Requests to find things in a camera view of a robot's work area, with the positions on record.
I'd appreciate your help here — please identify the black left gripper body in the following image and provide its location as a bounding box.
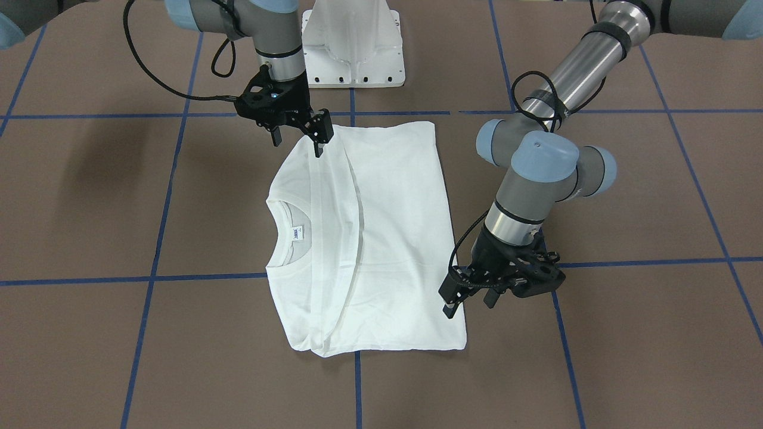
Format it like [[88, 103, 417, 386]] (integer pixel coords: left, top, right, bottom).
[[453, 227, 566, 298]]

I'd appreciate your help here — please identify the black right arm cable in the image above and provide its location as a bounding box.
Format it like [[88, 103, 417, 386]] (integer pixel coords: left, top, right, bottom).
[[122, 0, 263, 102]]

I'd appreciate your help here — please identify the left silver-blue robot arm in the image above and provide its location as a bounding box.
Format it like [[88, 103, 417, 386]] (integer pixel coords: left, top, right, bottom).
[[439, 1, 761, 319]]

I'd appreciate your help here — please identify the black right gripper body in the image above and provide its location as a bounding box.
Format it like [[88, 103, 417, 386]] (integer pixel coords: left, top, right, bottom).
[[234, 65, 314, 129]]

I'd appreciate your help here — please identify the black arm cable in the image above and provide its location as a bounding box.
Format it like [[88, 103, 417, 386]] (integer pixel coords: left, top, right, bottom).
[[122, 0, 263, 102], [448, 70, 573, 287]]

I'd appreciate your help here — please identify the white long-sleeve text shirt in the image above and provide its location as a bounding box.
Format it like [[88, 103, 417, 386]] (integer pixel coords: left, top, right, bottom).
[[265, 120, 468, 358]]

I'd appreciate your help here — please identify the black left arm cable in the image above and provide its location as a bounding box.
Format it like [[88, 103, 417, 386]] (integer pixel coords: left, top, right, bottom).
[[448, 70, 573, 287]]

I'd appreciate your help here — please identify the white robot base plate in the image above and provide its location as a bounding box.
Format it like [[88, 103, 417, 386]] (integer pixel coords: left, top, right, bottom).
[[302, 1, 406, 89]]

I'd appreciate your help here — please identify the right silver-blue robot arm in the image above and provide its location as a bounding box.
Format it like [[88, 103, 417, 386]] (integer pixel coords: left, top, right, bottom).
[[122, 1, 334, 157]]

